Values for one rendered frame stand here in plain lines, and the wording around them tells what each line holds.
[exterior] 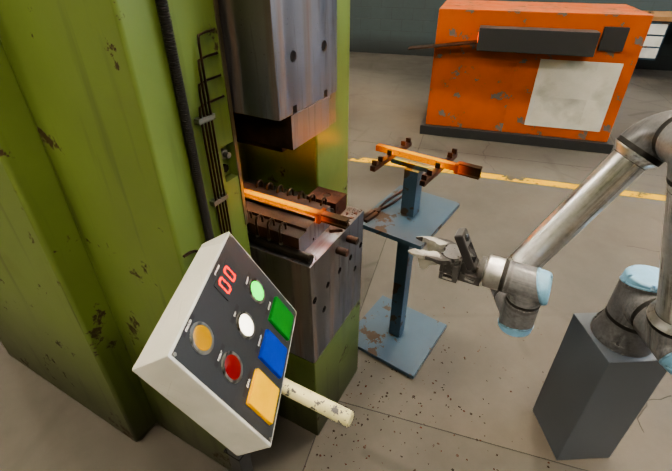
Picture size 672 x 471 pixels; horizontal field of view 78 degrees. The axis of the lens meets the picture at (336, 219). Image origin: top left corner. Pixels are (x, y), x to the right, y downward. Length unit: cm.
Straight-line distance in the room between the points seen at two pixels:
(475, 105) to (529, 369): 306
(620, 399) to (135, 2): 185
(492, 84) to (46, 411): 431
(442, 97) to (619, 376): 353
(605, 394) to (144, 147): 163
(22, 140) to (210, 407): 86
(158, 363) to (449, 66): 425
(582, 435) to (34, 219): 199
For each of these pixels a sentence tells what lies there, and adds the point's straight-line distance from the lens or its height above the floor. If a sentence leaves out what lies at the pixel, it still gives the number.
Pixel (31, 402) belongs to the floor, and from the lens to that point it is 248.
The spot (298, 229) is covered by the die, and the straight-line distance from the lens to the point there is 132.
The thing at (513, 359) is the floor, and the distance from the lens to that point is 237.
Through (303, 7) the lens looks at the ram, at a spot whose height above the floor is 161.
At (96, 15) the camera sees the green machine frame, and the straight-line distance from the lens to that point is 96.
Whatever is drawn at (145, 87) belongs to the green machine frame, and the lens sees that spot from 95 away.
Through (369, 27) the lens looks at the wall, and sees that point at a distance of 891.
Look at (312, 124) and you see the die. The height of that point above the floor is 131.
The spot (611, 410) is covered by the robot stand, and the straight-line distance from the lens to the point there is 192.
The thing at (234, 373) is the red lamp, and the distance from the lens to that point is 81.
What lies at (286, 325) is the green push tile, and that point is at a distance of 99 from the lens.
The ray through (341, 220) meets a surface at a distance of 130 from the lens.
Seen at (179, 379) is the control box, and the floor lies 115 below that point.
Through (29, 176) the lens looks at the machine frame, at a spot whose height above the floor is 122.
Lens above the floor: 172
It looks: 33 degrees down
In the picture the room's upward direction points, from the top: straight up
